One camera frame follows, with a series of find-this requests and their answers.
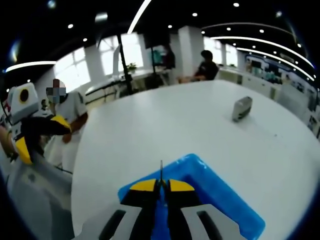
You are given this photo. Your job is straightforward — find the small grey box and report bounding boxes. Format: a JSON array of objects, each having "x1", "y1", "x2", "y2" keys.
[{"x1": 231, "y1": 95, "x2": 254, "y2": 123}]

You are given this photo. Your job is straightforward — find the blue plastic container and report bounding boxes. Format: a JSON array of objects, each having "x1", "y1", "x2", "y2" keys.
[{"x1": 117, "y1": 153, "x2": 266, "y2": 240}]

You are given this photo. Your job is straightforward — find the person's left forearm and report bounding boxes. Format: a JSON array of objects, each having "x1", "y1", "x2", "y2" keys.
[{"x1": 0, "y1": 124, "x2": 19, "y2": 162}]

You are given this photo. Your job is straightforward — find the black tripod stand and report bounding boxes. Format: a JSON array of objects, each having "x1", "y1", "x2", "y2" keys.
[{"x1": 116, "y1": 33, "x2": 135, "y2": 96}]

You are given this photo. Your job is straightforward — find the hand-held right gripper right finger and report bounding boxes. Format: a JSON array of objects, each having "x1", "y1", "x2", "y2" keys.
[{"x1": 166, "y1": 178, "x2": 243, "y2": 240}]

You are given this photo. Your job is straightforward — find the thin metal tweezers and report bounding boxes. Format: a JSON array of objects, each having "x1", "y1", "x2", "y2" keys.
[{"x1": 159, "y1": 159, "x2": 168, "y2": 208}]

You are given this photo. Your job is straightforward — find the long white desk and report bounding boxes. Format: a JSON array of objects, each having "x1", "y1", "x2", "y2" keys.
[{"x1": 84, "y1": 67, "x2": 181, "y2": 104}]

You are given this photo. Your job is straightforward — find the green potted plant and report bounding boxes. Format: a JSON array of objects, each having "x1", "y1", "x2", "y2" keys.
[{"x1": 126, "y1": 62, "x2": 138, "y2": 75}]

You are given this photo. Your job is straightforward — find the white table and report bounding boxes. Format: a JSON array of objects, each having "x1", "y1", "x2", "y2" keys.
[{"x1": 70, "y1": 79, "x2": 320, "y2": 240}]

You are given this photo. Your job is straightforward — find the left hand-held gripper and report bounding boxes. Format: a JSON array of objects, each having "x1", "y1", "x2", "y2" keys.
[{"x1": 6, "y1": 82, "x2": 73, "y2": 165}]

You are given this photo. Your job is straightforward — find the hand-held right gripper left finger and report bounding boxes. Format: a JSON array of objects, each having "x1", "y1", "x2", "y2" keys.
[{"x1": 79, "y1": 178, "x2": 161, "y2": 240}]

